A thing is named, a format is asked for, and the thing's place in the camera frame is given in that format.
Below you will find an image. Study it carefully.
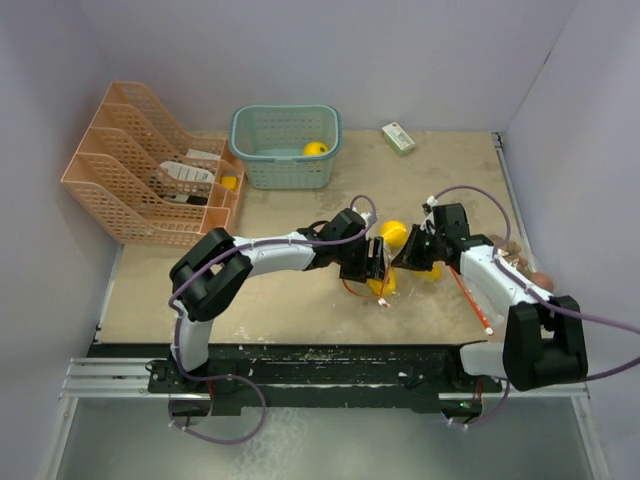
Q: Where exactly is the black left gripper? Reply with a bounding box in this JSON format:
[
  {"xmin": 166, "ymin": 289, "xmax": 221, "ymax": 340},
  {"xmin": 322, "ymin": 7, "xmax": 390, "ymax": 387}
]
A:
[{"xmin": 334, "ymin": 235, "xmax": 389, "ymax": 284}]

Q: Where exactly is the yellow fake pear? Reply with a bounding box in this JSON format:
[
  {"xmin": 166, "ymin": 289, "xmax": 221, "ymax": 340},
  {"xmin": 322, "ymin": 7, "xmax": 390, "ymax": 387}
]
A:
[{"xmin": 380, "ymin": 220, "xmax": 409, "ymax": 249}]

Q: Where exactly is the clear zip bag red seal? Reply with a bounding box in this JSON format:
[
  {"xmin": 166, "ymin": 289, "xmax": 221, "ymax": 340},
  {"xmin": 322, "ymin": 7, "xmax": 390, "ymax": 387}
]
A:
[{"xmin": 342, "ymin": 239, "xmax": 446, "ymax": 309}]

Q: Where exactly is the yellow fake bell pepper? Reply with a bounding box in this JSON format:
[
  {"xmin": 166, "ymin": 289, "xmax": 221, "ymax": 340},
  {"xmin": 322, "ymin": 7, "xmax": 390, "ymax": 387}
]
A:
[{"xmin": 366, "ymin": 268, "xmax": 397, "ymax": 297}]

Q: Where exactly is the yellow fake lemon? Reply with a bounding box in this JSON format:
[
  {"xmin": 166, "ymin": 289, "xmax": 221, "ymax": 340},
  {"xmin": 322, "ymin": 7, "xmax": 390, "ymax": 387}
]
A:
[{"xmin": 303, "ymin": 141, "xmax": 330, "ymax": 156}]

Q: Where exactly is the yellow fake fruit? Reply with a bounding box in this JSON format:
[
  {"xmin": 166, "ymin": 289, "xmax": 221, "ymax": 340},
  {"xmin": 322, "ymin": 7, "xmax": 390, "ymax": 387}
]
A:
[{"xmin": 415, "ymin": 264, "xmax": 442, "ymax": 282}]

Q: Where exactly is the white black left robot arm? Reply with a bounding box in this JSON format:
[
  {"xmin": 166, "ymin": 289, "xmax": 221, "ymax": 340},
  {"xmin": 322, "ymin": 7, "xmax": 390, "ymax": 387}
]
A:
[{"xmin": 169, "ymin": 208, "xmax": 387, "ymax": 392}]

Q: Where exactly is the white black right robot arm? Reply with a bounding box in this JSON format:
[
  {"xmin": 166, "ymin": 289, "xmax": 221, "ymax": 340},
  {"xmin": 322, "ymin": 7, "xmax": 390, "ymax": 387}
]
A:
[{"xmin": 391, "ymin": 198, "xmax": 588, "ymax": 391}]

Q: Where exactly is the brown fake potato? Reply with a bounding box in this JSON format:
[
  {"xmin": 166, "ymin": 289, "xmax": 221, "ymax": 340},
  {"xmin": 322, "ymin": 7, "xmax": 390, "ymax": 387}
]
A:
[{"xmin": 529, "ymin": 272, "xmax": 555, "ymax": 292}]

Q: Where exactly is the small white green box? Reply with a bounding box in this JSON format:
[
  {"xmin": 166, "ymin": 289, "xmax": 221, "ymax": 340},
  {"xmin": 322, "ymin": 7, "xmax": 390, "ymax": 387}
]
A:
[{"xmin": 381, "ymin": 122, "xmax": 416, "ymax": 156}]

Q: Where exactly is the light blue plastic basket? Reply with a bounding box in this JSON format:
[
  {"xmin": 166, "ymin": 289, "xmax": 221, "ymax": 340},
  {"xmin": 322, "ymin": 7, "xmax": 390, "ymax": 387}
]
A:
[{"xmin": 228, "ymin": 104, "xmax": 342, "ymax": 190}]

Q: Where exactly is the small yellow item in organizer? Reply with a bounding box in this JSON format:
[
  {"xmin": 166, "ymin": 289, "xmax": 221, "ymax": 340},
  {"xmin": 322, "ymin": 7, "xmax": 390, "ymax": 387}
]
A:
[{"xmin": 220, "ymin": 175, "xmax": 239, "ymax": 191}]

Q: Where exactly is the orange mesh file organizer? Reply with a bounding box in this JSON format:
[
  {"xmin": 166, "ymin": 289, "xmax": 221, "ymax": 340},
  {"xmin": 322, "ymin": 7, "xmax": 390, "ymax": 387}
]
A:
[{"xmin": 61, "ymin": 81, "xmax": 245, "ymax": 248}]

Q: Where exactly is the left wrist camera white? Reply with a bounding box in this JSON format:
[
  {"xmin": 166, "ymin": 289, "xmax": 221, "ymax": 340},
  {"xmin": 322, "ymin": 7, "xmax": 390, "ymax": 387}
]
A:
[{"xmin": 360, "ymin": 212, "xmax": 377, "ymax": 226}]

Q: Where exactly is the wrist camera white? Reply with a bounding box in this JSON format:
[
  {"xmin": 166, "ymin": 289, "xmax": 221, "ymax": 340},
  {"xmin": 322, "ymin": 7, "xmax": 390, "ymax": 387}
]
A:
[
  {"xmin": 420, "ymin": 196, "xmax": 438, "ymax": 233},
  {"xmin": 360, "ymin": 212, "xmax": 377, "ymax": 226}
]

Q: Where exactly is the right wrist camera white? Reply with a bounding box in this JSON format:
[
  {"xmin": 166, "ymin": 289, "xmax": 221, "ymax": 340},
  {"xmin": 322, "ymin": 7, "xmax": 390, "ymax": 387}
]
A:
[{"xmin": 420, "ymin": 196, "xmax": 438, "ymax": 233}]

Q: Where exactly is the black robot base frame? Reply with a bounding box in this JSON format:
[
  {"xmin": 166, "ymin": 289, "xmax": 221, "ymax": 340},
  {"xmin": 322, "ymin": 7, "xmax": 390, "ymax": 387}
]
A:
[{"xmin": 88, "ymin": 343, "xmax": 502, "ymax": 416}]

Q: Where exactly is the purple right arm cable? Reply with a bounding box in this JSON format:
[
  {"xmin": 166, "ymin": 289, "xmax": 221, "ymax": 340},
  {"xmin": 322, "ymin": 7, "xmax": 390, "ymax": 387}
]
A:
[{"xmin": 427, "ymin": 185, "xmax": 640, "ymax": 384}]

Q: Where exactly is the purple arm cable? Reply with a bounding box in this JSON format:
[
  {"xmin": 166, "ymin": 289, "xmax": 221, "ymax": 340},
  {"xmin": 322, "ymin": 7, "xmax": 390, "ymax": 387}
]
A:
[
  {"xmin": 167, "ymin": 194, "xmax": 377, "ymax": 376},
  {"xmin": 427, "ymin": 185, "xmax": 640, "ymax": 384}
]

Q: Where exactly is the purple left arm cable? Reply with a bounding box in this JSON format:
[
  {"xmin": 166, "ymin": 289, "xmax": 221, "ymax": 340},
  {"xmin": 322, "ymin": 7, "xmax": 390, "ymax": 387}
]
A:
[{"xmin": 167, "ymin": 194, "xmax": 377, "ymax": 376}]

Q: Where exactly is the aluminium rail frame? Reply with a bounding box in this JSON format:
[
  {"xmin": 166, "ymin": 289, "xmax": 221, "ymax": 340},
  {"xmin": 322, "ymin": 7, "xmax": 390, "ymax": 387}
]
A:
[{"xmin": 37, "ymin": 357, "xmax": 151, "ymax": 480}]

